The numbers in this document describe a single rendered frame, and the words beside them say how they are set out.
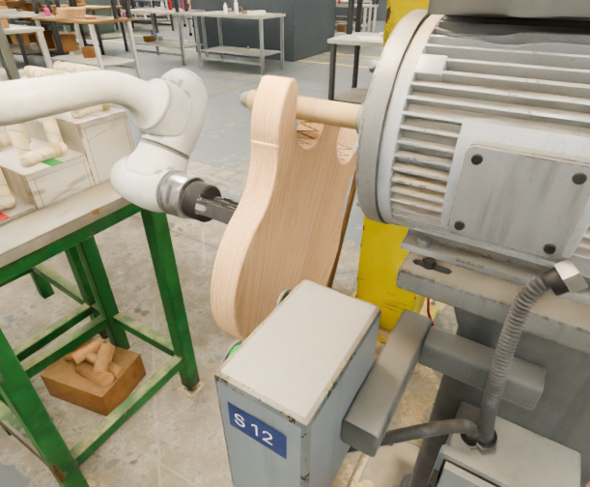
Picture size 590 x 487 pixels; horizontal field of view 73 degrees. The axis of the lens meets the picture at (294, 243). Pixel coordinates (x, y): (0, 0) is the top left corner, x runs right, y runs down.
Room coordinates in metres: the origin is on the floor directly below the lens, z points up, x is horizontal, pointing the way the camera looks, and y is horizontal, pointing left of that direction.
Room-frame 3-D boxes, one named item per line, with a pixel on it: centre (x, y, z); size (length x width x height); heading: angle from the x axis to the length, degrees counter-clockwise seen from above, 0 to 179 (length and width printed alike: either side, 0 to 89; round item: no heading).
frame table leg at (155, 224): (1.05, 0.42, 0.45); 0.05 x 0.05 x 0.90; 59
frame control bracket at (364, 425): (0.31, -0.11, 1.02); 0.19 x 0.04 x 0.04; 149
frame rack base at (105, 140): (1.14, 0.62, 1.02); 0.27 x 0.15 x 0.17; 59
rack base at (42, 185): (1.01, 0.70, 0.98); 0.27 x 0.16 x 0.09; 59
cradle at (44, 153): (0.96, 0.62, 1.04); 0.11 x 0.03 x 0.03; 149
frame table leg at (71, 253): (1.34, 0.89, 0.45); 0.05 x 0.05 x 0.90; 59
